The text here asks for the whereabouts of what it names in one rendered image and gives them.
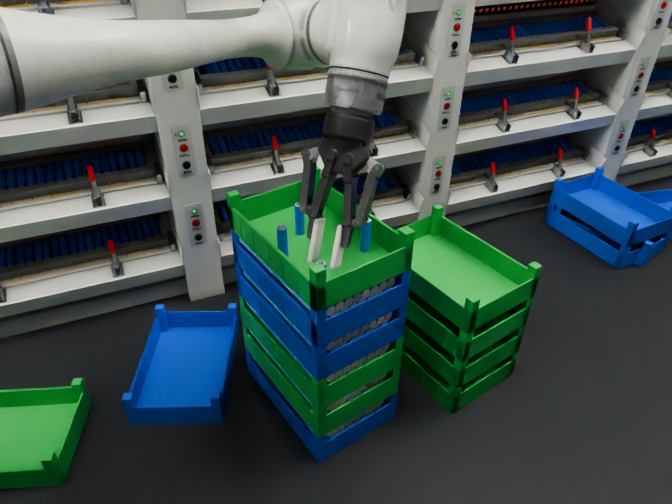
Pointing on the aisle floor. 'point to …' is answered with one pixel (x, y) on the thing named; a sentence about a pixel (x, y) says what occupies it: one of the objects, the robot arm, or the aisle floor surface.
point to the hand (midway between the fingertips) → (327, 244)
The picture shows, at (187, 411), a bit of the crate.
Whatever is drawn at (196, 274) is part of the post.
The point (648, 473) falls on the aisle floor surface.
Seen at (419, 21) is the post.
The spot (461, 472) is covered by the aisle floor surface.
